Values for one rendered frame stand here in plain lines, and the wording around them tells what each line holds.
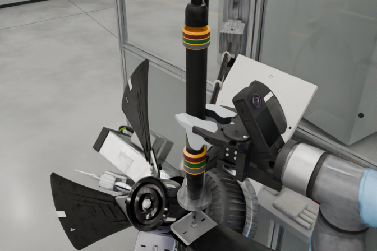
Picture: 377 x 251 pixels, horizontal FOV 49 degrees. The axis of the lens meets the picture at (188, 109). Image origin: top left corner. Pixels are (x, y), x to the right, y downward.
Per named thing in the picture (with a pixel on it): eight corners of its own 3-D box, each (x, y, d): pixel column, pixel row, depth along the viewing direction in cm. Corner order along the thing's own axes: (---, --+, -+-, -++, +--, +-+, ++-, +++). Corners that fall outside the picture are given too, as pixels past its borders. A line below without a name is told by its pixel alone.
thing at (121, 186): (164, 205, 106) (77, 173, 127) (166, 196, 106) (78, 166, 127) (158, 204, 104) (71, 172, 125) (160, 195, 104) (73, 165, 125)
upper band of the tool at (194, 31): (185, 38, 68) (185, 22, 67) (211, 41, 68) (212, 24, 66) (179, 49, 65) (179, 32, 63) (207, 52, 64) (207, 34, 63)
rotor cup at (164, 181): (162, 171, 105) (128, 163, 95) (210, 184, 96) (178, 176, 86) (148, 229, 103) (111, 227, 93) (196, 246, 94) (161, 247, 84)
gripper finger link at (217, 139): (188, 137, 69) (237, 153, 66) (188, 130, 68) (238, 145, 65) (201, 123, 72) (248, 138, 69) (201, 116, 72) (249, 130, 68)
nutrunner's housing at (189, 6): (187, 199, 88) (186, -20, 63) (205, 201, 87) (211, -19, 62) (183, 212, 85) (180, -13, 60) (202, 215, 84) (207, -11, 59)
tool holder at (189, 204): (183, 178, 90) (182, 142, 84) (215, 182, 88) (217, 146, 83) (173, 208, 82) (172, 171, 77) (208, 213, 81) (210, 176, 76)
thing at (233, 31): (223, 42, 138) (224, 18, 134) (243, 43, 137) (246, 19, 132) (218, 55, 130) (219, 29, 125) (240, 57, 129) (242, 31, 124)
